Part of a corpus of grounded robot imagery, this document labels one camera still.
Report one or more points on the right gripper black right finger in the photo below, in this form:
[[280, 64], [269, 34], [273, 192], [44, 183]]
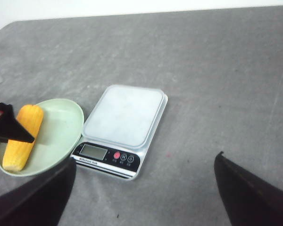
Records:
[[248, 200]]

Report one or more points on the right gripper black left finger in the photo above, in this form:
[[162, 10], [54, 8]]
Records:
[[41, 201]]

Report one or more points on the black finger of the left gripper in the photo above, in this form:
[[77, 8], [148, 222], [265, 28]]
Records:
[[10, 128]]

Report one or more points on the yellow corn cob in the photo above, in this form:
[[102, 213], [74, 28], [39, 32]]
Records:
[[18, 150]]

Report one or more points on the light green plate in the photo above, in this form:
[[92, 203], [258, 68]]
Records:
[[56, 125]]

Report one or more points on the silver digital kitchen scale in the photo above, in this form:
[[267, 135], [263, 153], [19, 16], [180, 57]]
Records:
[[117, 134]]

